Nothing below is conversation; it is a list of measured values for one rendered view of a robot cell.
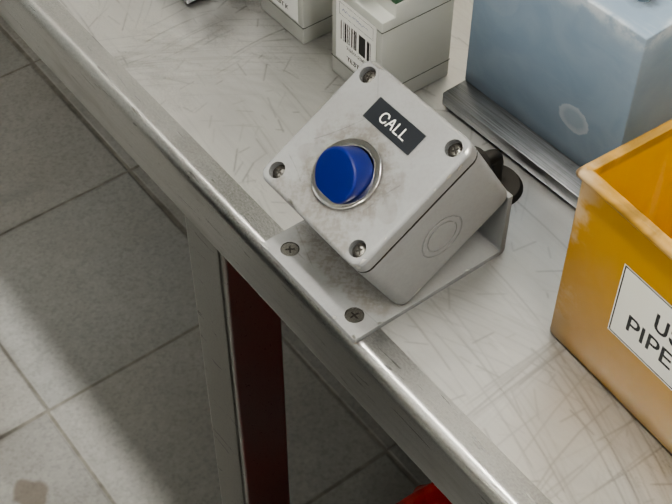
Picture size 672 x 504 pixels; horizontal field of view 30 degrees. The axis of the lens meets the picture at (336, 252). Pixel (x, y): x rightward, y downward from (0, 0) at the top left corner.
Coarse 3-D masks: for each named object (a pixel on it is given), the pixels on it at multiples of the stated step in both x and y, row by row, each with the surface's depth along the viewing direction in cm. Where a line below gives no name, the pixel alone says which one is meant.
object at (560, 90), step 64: (512, 0) 58; (576, 0) 54; (640, 0) 54; (512, 64) 60; (576, 64) 56; (640, 64) 53; (512, 128) 61; (576, 128) 58; (640, 128) 57; (576, 192) 59
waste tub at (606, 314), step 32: (608, 160) 47; (640, 160) 49; (608, 192) 46; (640, 192) 50; (576, 224) 49; (608, 224) 47; (640, 224) 45; (576, 256) 50; (608, 256) 48; (640, 256) 46; (576, 288) 51; (608, 288) 49; (640, 288) 47; (576, 320) 52; (608, 320) 50; (640, 320) 48; (576, 352) 53; (608, 352) 51; (640, 352) 49; (608, 384) 52; (640, 384) 50; (640, 416) 51
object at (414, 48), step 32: (352, 0) 61; (384, 0) 60; (416, 0) 60; (448, 0) 62; (352, 32) 62; (384, 32) 60; (416, 32) 62; (448, 32) 63; (352, 64) 64; (384, 64) 62; (416, 64) 63
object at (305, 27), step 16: (272, 0) 68; (288, 0) 66; (304, 0) 65; (320, 0) 66; (272, 16) 68; (288, 16) 67; (304, 16) 66; (320, 16) 66; (304, 32) 66; (320, 32) 67
